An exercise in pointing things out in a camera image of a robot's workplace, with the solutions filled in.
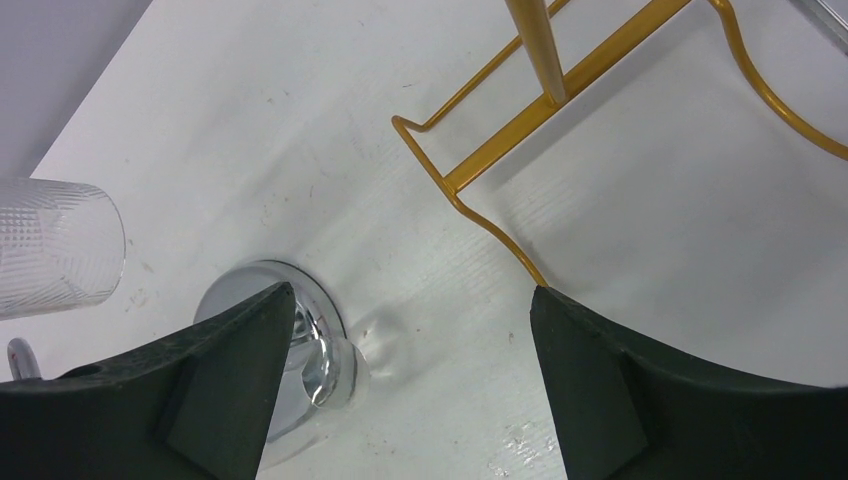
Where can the chrome spiral glass rack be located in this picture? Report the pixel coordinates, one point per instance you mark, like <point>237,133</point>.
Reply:
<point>324,373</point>

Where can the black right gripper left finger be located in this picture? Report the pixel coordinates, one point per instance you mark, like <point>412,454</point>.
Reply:
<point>196,404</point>

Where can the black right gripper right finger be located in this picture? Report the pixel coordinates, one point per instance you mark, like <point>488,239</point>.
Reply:
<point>626,406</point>

